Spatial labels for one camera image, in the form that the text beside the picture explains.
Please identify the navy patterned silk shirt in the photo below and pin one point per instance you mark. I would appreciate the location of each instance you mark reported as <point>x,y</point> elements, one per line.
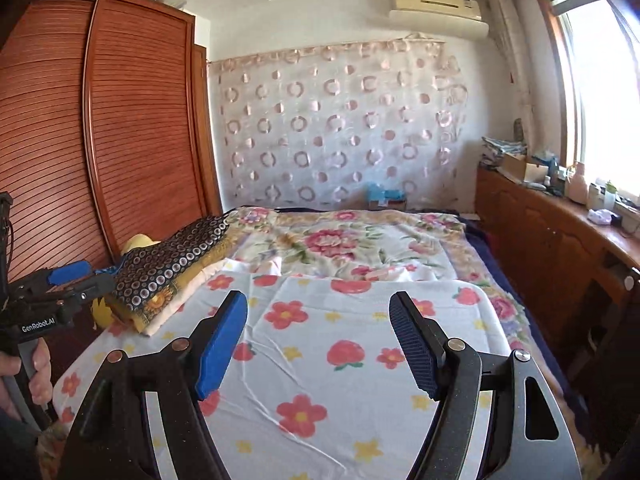
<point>170,255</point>

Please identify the floral bed blanket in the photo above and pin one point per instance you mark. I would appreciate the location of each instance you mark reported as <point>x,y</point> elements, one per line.
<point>325,240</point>

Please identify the stack of folded cloths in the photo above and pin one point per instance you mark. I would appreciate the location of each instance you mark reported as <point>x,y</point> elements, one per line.
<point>502,147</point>

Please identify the gold patterned pillow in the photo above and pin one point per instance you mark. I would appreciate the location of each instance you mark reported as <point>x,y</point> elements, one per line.
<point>167,292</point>

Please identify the white air conditioner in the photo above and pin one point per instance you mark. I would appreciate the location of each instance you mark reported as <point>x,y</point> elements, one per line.
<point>435,2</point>

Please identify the blue tissue pack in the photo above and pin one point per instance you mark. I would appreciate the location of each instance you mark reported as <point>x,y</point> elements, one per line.
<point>385,195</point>

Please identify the window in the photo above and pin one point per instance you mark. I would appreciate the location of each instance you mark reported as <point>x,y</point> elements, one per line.
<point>595,85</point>

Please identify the dark chair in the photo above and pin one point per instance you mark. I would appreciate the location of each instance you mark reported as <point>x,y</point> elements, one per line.
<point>610,340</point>

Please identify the white flower print blanket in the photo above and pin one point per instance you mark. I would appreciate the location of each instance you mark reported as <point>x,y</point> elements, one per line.
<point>325,320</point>

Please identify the cardboard box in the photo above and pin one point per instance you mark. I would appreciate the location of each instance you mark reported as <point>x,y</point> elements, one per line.
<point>515,165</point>

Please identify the circle patterned wall curtain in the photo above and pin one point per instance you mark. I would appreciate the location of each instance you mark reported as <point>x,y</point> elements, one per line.
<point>340,125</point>

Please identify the wooden slatted wardrobe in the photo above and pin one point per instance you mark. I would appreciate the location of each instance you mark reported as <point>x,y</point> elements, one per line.
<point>140,110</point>

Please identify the wooden side cabinet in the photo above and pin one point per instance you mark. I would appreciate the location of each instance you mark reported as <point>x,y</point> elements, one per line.
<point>535,225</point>

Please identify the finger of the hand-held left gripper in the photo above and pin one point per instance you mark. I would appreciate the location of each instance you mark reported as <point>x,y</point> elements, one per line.
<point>70,272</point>
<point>95,286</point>

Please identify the green capped bottle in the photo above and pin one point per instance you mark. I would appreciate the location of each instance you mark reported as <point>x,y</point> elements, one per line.
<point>609,197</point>

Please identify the pink bottle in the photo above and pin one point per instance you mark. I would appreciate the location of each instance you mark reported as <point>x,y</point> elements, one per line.
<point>578,187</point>

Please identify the grey oval ornament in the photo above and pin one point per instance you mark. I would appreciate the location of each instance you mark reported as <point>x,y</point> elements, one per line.
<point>519,130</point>

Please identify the yellow plush toy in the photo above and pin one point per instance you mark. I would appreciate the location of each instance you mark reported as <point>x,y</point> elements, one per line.
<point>140,242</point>

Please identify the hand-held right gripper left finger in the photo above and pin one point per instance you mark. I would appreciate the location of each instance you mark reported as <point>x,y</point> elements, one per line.
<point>222,345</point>

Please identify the person's left hand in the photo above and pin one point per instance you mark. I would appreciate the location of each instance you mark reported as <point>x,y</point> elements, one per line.
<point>41,375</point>

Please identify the white pouch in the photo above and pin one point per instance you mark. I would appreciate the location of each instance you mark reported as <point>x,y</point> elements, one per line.
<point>599,216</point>

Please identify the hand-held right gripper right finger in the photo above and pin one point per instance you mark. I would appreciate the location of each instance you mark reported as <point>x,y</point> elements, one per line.
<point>415,345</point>

